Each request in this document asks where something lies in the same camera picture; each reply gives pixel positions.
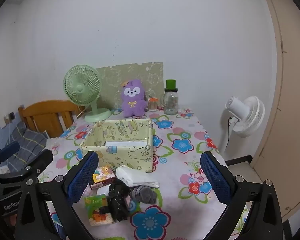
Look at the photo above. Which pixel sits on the green snack packet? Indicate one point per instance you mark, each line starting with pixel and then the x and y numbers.
pixel 98 210

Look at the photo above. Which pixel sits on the green plastic cup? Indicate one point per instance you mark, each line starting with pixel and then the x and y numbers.
pixel 171 84

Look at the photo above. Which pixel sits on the grey plaid blanket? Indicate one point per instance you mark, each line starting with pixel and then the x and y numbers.
pixel 30 140

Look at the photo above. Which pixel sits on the purple plush toy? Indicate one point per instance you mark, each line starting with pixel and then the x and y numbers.
pixel 133 102

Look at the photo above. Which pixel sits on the glass mug jar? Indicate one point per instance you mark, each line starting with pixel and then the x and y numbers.
pixel 171 102

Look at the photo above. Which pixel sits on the blue bed sheet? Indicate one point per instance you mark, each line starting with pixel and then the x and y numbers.
pixel 0 137

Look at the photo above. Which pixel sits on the green patterned board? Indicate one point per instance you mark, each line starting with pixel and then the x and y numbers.
pixel 140 72

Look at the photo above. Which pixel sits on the cartoon print tissue packet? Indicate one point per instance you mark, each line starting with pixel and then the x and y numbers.
pixel 103 173

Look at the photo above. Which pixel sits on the grey sock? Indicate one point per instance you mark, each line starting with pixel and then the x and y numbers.
pixel 143 193

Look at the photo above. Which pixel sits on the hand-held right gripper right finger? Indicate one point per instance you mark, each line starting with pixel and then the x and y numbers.
pixel 215 180

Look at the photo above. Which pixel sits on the orange scissors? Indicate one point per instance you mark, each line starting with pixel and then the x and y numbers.
pixel 153 99

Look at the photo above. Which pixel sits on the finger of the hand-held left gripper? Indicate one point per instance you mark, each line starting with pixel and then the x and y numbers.
pixel 42 160
pixel 10 150

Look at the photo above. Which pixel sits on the black soft cloth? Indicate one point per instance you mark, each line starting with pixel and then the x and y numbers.
pixel 117 200

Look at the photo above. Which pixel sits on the wall socket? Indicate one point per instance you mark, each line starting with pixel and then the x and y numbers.
pixel 12 115

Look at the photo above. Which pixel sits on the white soft cloth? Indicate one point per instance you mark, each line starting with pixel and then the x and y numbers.
pixel 137 177

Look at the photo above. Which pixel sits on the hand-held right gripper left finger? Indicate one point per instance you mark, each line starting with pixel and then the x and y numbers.
pixel 82 177

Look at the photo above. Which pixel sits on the green desk fan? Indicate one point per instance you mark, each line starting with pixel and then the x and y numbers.
pixel 81 87

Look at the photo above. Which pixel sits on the yellow cartoon print storage box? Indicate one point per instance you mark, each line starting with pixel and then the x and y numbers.
pixel 130 155

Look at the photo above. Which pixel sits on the beige wooden door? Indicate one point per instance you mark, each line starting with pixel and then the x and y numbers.
pixel 285 80

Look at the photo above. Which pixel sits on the white standing fan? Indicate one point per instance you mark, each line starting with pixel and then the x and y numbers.
pixel 247 120

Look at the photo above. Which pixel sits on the cotton swab jar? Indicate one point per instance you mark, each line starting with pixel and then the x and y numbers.
pixel 152 106

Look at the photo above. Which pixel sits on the wooden headboard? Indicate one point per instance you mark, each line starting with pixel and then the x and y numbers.
pixel 47 110

